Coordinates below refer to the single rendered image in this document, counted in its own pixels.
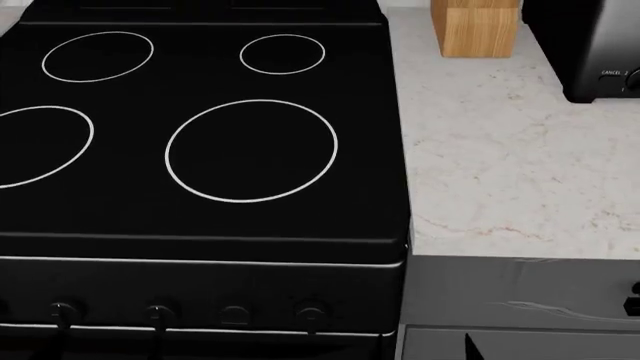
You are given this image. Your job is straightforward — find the black stove knob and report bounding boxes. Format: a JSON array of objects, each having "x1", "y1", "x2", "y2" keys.
[
  {"x1": 144, "y1": 302, "x2": 177, "y2": 323},
  {"x1": 48, "y1": 300, "x2": 81, "y2": 321},
  {"x1": 294, "y1": 301, "x2": 330, "y2": 326},
  {"x1": 219, "y1": 304, "x2": 250, "y2": 326}
]

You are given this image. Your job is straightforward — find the silver oven door handle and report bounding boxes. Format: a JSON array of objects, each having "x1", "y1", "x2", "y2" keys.
[{"x1": 0, "y1": 321, "x2": 397, "y2": 338}]

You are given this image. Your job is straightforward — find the black toaster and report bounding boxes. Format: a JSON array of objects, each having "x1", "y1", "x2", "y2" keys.
[{"x1": 521, "y1": 0, "x2": 640, "y2": 105}]

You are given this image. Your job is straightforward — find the wooden knife block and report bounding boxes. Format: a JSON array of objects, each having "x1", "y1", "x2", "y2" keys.
[{"x1": 430, "y1": 0, "x2": 522, "y2": 59}]

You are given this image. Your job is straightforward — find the black drawer handle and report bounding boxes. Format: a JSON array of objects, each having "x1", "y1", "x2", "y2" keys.
[{"x1": 621, "y1": 279, "x2": 640, "y2": 321}]

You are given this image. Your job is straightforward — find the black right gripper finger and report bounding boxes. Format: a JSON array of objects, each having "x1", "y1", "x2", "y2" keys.
[{"x1": 464, "y1": 332, "x2": 485, "y2": 360}]

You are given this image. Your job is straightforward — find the black electric stove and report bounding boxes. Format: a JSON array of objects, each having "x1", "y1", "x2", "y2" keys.
[{"x1": 0, "y1": 0, "x2": 412, "y2": 360}]

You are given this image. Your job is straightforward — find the grey cabinet drawer front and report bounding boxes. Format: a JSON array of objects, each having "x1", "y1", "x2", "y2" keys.
[
  {"x1": 401, "y1": 253, "x2": 640, "y2": 327},
  {"x1": 398, "y1": 324, "x2": 640, "y2": 360}
]

